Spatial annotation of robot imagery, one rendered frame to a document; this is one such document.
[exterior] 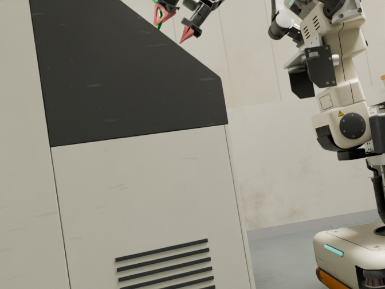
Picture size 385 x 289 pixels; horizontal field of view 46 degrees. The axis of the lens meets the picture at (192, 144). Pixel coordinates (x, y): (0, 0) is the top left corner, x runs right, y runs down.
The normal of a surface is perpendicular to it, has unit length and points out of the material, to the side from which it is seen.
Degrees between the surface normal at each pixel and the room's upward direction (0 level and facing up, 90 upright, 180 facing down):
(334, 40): 90
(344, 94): 90
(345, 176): 90
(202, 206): 90
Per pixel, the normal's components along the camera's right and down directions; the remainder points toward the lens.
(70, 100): 0.31, -0.10
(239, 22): 0.05, -0.06
